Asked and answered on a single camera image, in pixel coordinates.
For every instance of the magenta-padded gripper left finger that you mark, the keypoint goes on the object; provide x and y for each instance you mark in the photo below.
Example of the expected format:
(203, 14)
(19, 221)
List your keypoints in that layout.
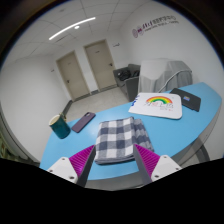
(63, 168)

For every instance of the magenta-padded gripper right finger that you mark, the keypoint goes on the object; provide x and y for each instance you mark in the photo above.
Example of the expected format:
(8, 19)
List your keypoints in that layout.
(165, 165)

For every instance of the blue white checked towel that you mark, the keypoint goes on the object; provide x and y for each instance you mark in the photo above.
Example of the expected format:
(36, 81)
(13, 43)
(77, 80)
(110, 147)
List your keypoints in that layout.
(116, 140)

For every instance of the dark green mug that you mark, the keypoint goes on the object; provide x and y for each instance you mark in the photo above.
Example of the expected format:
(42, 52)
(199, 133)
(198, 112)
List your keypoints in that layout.
(61, 128)

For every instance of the purple smartphone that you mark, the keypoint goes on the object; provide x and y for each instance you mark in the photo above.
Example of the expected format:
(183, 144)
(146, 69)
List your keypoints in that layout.
(83, 122)

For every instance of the white rainbow print mouse pad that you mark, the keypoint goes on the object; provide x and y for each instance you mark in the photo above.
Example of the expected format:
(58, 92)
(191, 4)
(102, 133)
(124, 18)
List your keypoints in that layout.
(156, 106)

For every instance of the grey sofa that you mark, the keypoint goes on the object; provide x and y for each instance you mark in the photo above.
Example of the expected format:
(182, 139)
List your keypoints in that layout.
(130, 88)

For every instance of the white cloth covered furniture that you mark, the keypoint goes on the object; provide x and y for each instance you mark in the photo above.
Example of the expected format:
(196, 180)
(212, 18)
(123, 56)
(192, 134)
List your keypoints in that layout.
(160, 73)

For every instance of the beige door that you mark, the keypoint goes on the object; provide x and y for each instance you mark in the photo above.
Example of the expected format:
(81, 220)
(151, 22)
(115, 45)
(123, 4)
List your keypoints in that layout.
(73, 76)
(101, 65)

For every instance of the black bag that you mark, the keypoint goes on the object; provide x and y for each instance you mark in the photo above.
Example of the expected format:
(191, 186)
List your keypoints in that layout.
(124, 75)

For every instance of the long curved ceiling light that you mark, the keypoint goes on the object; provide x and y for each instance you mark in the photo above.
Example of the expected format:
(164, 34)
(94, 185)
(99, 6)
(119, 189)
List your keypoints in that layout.
(71, 28)

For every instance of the small round ceiling light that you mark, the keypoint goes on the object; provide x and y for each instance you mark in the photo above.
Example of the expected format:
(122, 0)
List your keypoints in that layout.
(77, 27)

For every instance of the purple wall sign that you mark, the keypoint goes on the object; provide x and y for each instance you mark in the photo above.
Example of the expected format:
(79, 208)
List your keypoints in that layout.
(156, 25)

